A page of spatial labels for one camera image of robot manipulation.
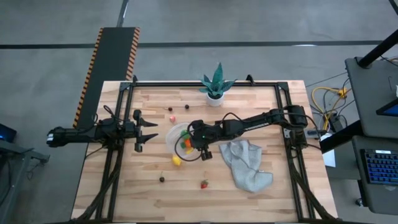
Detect keyboard with blue keys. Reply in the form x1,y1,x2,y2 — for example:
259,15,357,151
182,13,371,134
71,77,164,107
359,148,398,187

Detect clear plastic tupperware container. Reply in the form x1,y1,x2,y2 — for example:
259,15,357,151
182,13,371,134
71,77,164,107
165,122,203,161

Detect black diagonal pole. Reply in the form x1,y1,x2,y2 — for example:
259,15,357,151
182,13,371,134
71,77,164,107
357,29,398,68

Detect black mat with hazard stripes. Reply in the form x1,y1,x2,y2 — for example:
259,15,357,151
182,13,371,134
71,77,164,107
72,27,141,129

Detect grey waffle-weave towel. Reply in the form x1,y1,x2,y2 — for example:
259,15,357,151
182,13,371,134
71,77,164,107
219,139,274,194

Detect yellow cable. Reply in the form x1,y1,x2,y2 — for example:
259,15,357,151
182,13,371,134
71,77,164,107
312,86,349,131

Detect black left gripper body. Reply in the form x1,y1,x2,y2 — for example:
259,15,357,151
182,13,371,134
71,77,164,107
123,108,144,154

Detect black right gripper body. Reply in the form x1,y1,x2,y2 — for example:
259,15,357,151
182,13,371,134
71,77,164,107
194,119,225,150

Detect green snake plant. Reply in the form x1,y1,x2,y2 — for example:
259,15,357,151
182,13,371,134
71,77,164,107
198,62,238,98

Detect black tablet with blue screen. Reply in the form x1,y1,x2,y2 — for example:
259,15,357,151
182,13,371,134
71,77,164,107
376,98,398,118

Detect white plant pot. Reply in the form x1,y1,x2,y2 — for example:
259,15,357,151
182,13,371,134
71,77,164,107
206,91,225,108

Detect black aluminium rig frame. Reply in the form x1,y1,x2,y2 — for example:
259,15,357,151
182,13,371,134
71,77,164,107
71,74,340,223

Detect grey workstation desk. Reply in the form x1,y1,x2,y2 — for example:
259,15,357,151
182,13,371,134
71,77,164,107
344,57,398,215

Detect black device with blue screen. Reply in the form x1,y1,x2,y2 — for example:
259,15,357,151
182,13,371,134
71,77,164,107
0,123,18,143

